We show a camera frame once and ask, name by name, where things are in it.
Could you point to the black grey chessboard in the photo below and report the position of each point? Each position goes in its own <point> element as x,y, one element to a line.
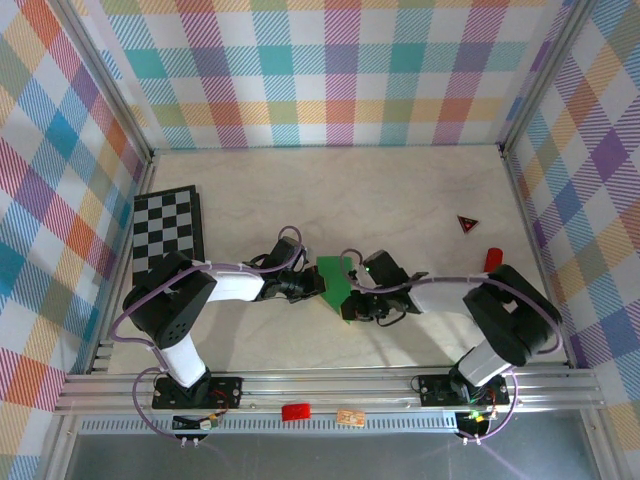
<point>155,220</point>

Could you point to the red rectangular tag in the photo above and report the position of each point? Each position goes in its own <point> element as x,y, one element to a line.
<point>296,412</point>

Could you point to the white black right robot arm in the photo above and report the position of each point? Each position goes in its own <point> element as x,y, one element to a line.
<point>480,362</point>

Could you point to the aluminium frame strut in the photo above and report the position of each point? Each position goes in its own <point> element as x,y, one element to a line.
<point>57,450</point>
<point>605,450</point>

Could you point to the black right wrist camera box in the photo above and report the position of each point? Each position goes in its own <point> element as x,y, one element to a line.
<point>385,267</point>

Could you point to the red cylinder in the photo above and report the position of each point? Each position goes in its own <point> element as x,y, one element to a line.
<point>492,259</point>

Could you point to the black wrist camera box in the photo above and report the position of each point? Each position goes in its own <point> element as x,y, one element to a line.
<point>286,254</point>
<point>385,267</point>

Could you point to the green paper sheet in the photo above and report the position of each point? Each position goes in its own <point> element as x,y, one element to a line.
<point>332,280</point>

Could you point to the aluminium side rail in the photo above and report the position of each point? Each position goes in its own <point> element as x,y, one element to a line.
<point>522,200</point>
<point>144,175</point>

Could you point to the orange label sticker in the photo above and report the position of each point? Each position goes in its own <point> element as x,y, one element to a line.
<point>350,417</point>

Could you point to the red black triangle piece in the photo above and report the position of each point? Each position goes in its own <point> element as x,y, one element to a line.
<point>468,224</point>

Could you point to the black round board green light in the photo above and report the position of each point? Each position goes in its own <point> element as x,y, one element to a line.
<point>472,425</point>

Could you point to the grey metal panel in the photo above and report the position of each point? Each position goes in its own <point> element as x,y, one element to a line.
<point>325,460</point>

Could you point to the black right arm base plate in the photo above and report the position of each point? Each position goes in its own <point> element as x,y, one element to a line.
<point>435,390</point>

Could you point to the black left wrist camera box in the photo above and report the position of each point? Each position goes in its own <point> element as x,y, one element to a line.
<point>286,254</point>

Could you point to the aluminium frame post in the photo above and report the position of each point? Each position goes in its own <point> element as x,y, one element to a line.
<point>544,75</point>
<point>106,75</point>

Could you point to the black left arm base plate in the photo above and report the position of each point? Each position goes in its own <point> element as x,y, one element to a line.
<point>225,392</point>

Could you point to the aluminium mounting rail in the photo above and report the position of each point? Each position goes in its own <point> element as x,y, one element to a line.
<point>325,387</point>

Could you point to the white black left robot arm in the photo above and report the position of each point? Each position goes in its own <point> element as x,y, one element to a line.
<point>185,362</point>

